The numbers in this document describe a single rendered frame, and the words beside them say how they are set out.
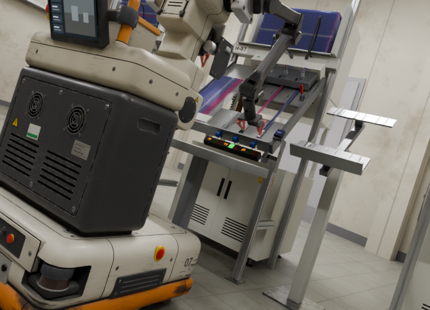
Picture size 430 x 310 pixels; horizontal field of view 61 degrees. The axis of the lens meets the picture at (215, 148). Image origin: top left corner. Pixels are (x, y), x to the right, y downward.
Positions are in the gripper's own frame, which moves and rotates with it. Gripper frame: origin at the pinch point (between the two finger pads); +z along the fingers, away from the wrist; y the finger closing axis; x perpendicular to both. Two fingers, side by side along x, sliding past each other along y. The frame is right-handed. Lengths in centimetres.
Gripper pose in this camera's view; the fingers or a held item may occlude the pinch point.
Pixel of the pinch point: (251, 131)
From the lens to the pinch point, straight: 186.1
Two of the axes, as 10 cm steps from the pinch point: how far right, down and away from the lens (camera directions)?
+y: -8.1, -2.6, 5.2
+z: 1.5, 7.7, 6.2
